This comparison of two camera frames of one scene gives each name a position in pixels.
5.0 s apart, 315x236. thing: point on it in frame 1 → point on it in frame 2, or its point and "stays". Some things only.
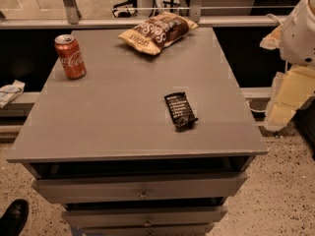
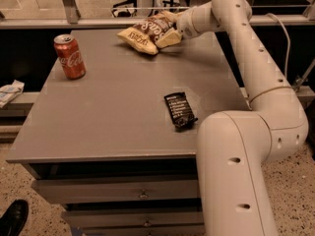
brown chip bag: [157, 31] stays
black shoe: [14, 217] stays
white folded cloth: [10, 92] stays
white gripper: [297, 38] → [186, 24]
